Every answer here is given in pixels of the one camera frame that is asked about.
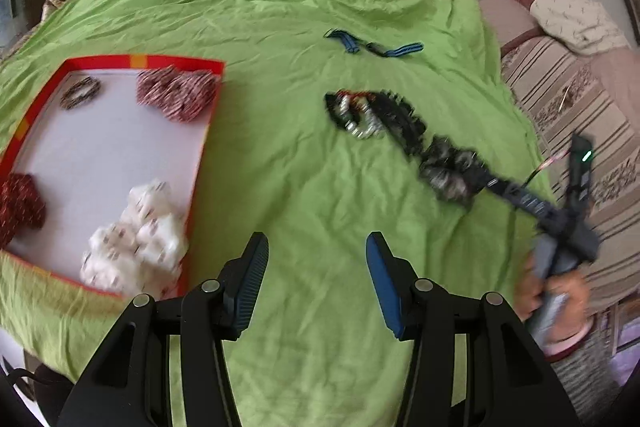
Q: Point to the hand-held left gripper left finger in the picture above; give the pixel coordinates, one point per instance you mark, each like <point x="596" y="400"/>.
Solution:
<point x="250" y="279"/>

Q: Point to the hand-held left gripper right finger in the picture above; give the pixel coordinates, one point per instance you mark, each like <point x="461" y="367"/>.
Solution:
<point x="385" y="284"/>

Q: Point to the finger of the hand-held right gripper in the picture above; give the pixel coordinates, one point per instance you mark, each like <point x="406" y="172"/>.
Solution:
<point x="520" y="196"/>

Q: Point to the grey fluffy scrunchie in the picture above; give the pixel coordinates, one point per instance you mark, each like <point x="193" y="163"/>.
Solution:
<point x="450" y="172"/>

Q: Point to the black hair claw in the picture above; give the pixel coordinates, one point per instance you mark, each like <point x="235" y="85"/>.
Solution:
<point x="400" y="119"/>

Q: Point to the red cardboard tray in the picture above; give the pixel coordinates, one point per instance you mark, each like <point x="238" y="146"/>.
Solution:
<point x="100" y="157"/>

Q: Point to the person's right forearm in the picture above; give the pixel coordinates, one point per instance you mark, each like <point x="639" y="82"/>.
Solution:
<point x="565" y="349"/>

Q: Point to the person's right hand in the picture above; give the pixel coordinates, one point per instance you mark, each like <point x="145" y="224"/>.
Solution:
<point x="576" y="307"/>

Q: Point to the striped bed cover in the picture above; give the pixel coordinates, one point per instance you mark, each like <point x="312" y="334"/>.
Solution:
<point x="565" y="127"/>

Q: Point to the green bed sheet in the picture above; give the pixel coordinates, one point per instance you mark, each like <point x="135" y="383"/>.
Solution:
<point x="300" y="187"/>

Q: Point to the white printed scrunchie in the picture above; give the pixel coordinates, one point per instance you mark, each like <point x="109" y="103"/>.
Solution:
<point x="135" y="242"/>

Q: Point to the pink pillow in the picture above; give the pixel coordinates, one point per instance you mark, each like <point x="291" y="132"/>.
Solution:
<point x="505" y="19"/>

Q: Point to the white patterned pillow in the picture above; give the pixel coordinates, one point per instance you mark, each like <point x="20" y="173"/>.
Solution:
<point x="575" y="17"/>

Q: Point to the red white striped scrunchie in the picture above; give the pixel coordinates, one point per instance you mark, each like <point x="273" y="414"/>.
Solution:
<point x="195" y="99"/>
<point x="152" y="87"/>

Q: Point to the blue striped hair clip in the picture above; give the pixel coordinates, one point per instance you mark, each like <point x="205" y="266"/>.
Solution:
<point x="344" y="41"/>
<point x="397" y="51"/>

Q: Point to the dark red dotted scrunchie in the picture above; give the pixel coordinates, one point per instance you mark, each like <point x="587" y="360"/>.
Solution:
<point x="19" y="206"/>

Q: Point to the small dark striped scrunchie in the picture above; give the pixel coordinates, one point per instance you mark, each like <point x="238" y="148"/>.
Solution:
<point x="80" y="92"/>

